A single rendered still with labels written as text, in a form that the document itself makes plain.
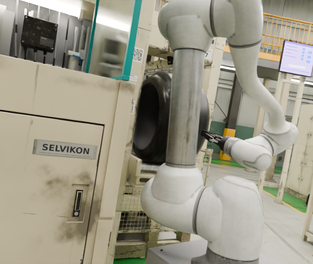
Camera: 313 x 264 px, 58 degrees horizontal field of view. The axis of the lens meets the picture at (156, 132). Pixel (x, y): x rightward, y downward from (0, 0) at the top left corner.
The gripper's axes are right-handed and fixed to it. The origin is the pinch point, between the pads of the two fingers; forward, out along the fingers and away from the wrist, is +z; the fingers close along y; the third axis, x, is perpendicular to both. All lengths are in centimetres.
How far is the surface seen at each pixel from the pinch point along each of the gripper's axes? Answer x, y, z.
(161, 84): -18.8, 17.6, 27.9
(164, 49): -42, 4, 64
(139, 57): -30, 31, 36
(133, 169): 29.1, 26.1, 19.1
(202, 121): -4.4, -3.9, 11.7
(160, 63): -33, -1, 77
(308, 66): -103, -354, 249
